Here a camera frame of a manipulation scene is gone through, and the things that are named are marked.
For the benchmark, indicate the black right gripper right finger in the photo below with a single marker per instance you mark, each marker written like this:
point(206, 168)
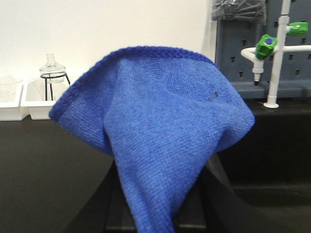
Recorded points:
point(252, 208)

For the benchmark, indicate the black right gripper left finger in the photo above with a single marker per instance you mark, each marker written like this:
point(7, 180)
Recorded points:
point(92, 217)

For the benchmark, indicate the blue microfiber cloth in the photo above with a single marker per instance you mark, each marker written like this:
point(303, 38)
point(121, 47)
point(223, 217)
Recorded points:
point(161, 112)

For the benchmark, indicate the black lab sink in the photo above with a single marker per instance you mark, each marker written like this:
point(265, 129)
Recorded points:
point(270, 168)

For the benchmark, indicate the right white plastic bin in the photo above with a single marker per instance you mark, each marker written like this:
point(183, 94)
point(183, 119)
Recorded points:
point(33, 97)

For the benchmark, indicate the white plastic bin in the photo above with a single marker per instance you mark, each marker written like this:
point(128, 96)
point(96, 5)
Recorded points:
point(33, 97)
point(10, 97)

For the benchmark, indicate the glass flask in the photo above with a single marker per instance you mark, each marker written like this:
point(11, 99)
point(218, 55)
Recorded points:
point(52, 71)

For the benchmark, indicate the middle white plastic bin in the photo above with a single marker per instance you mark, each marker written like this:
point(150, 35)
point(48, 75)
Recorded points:
point(10, 97)

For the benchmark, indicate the white lab faucet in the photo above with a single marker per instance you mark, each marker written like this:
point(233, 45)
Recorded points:
point(280, 49)

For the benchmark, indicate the green faucet knob with blue cap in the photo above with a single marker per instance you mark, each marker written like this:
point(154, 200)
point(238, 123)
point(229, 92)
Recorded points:
point(265, 47)

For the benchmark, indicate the blue-grey pegboard drying rack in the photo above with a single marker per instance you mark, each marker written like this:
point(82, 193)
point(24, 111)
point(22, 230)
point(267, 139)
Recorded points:
point(235, 35)

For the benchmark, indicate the green faucet knob upper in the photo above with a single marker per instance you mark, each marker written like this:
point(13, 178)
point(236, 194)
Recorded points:
point(297, 29)

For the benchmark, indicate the grey pegs bag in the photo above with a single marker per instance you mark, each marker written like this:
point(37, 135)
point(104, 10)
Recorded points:
point(242, 10)

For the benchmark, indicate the black wire tripod stand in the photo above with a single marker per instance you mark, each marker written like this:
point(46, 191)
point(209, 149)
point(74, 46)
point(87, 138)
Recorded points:
point(48, 85)

